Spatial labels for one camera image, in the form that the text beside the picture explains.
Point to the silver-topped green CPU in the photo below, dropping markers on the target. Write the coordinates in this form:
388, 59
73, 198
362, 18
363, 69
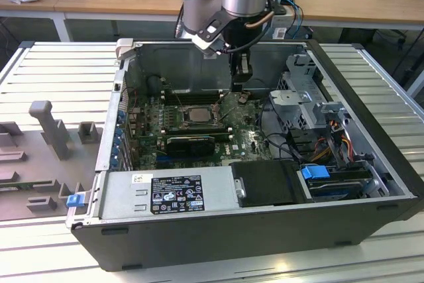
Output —
199, 114

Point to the CPU socket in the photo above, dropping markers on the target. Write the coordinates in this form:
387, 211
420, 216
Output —
185, 124

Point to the blue slot clip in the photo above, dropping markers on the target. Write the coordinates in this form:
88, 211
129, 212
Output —
114, 162
121, 116
116, 148
118, 132

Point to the white labelled adapter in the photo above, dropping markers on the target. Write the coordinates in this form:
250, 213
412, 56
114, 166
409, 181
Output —
280, 32

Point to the round coin battery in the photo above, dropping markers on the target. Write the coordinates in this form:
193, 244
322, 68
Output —
243, 97

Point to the silver metal drive cage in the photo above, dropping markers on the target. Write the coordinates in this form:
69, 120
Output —
291, 99

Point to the green motherboard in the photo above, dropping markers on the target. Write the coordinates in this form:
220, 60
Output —
243, 137

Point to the grey case release latch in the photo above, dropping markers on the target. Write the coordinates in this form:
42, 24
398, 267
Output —
125, 47

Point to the black graphics card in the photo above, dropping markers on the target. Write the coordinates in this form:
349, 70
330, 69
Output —
190, 146

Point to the black plastic shroud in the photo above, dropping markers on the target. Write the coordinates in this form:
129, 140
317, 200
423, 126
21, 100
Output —
265, 183

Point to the blue disk carrier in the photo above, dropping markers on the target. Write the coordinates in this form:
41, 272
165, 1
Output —
314, 173

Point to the hard disk drive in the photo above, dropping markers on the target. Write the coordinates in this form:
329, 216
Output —
334, 190

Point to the silver power supply unit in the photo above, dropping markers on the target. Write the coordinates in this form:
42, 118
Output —
122, 197

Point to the open black PC case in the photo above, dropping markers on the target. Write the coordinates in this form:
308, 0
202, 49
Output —
198, 240

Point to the blue plastic latch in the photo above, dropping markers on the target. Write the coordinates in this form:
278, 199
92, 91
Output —
74, 201

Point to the grey parts rack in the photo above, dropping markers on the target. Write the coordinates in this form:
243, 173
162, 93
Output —
33, 150

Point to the green RAM stick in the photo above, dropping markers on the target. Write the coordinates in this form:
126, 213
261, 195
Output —
26, 184

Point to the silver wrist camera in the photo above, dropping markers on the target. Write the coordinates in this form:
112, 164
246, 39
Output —
207, 44

